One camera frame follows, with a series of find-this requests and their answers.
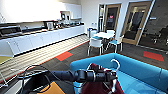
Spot red jacket with white sleeves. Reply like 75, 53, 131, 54
80, 62, 126, 94

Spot white kitchen counter cabinets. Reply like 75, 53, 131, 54
0, 24, 86, 56

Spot black office chair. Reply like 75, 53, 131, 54
154, 29, 168, 45

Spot white upper wall cabinets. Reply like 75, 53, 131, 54
0, 0, 83, 23

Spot white square table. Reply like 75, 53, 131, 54
94, 31, 116, 52

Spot black wall dispenser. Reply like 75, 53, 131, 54
60, 12, 67, 21

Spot wooden framed glass door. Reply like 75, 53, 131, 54
122, 1, 153, 46
102, 3, 122, 34

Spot blue sofa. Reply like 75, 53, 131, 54
69, 52, 168, 94

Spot silver coffee machine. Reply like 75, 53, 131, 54
45, 21, 55, 31

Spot thin black cable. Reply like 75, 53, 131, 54
16, 64, 76, 94

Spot white chair with blue seat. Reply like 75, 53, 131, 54
107, 34, 125, 54
89, 29, 100, 38

